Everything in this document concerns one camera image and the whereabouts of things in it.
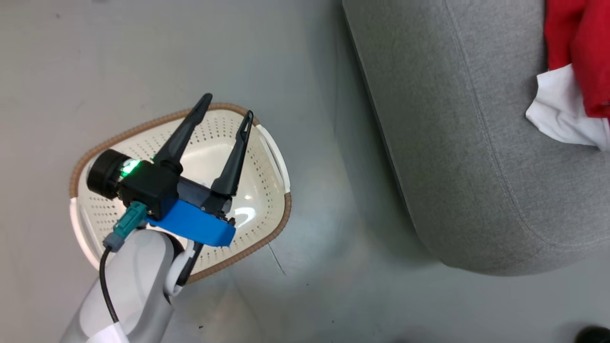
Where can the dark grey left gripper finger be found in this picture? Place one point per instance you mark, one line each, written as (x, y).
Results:
(183, 136)
(234, 162)

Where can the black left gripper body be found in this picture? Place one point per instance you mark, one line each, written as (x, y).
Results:
(147, 188)

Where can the white garment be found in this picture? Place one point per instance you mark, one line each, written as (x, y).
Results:
(557, 109)

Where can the red knit sweater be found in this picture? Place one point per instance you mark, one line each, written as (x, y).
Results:
(591, 47)

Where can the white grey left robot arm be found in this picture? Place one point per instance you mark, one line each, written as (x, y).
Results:
(138, 276)

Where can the cream perforated laundry basket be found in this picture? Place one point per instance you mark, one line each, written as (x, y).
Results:
(205, 152)

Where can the grey fabric sofa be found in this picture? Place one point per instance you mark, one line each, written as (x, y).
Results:
(476, 143)

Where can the black rounded object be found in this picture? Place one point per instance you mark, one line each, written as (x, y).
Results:
(594, 335)

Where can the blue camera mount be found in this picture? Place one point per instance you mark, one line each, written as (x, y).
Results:
(195, 226)

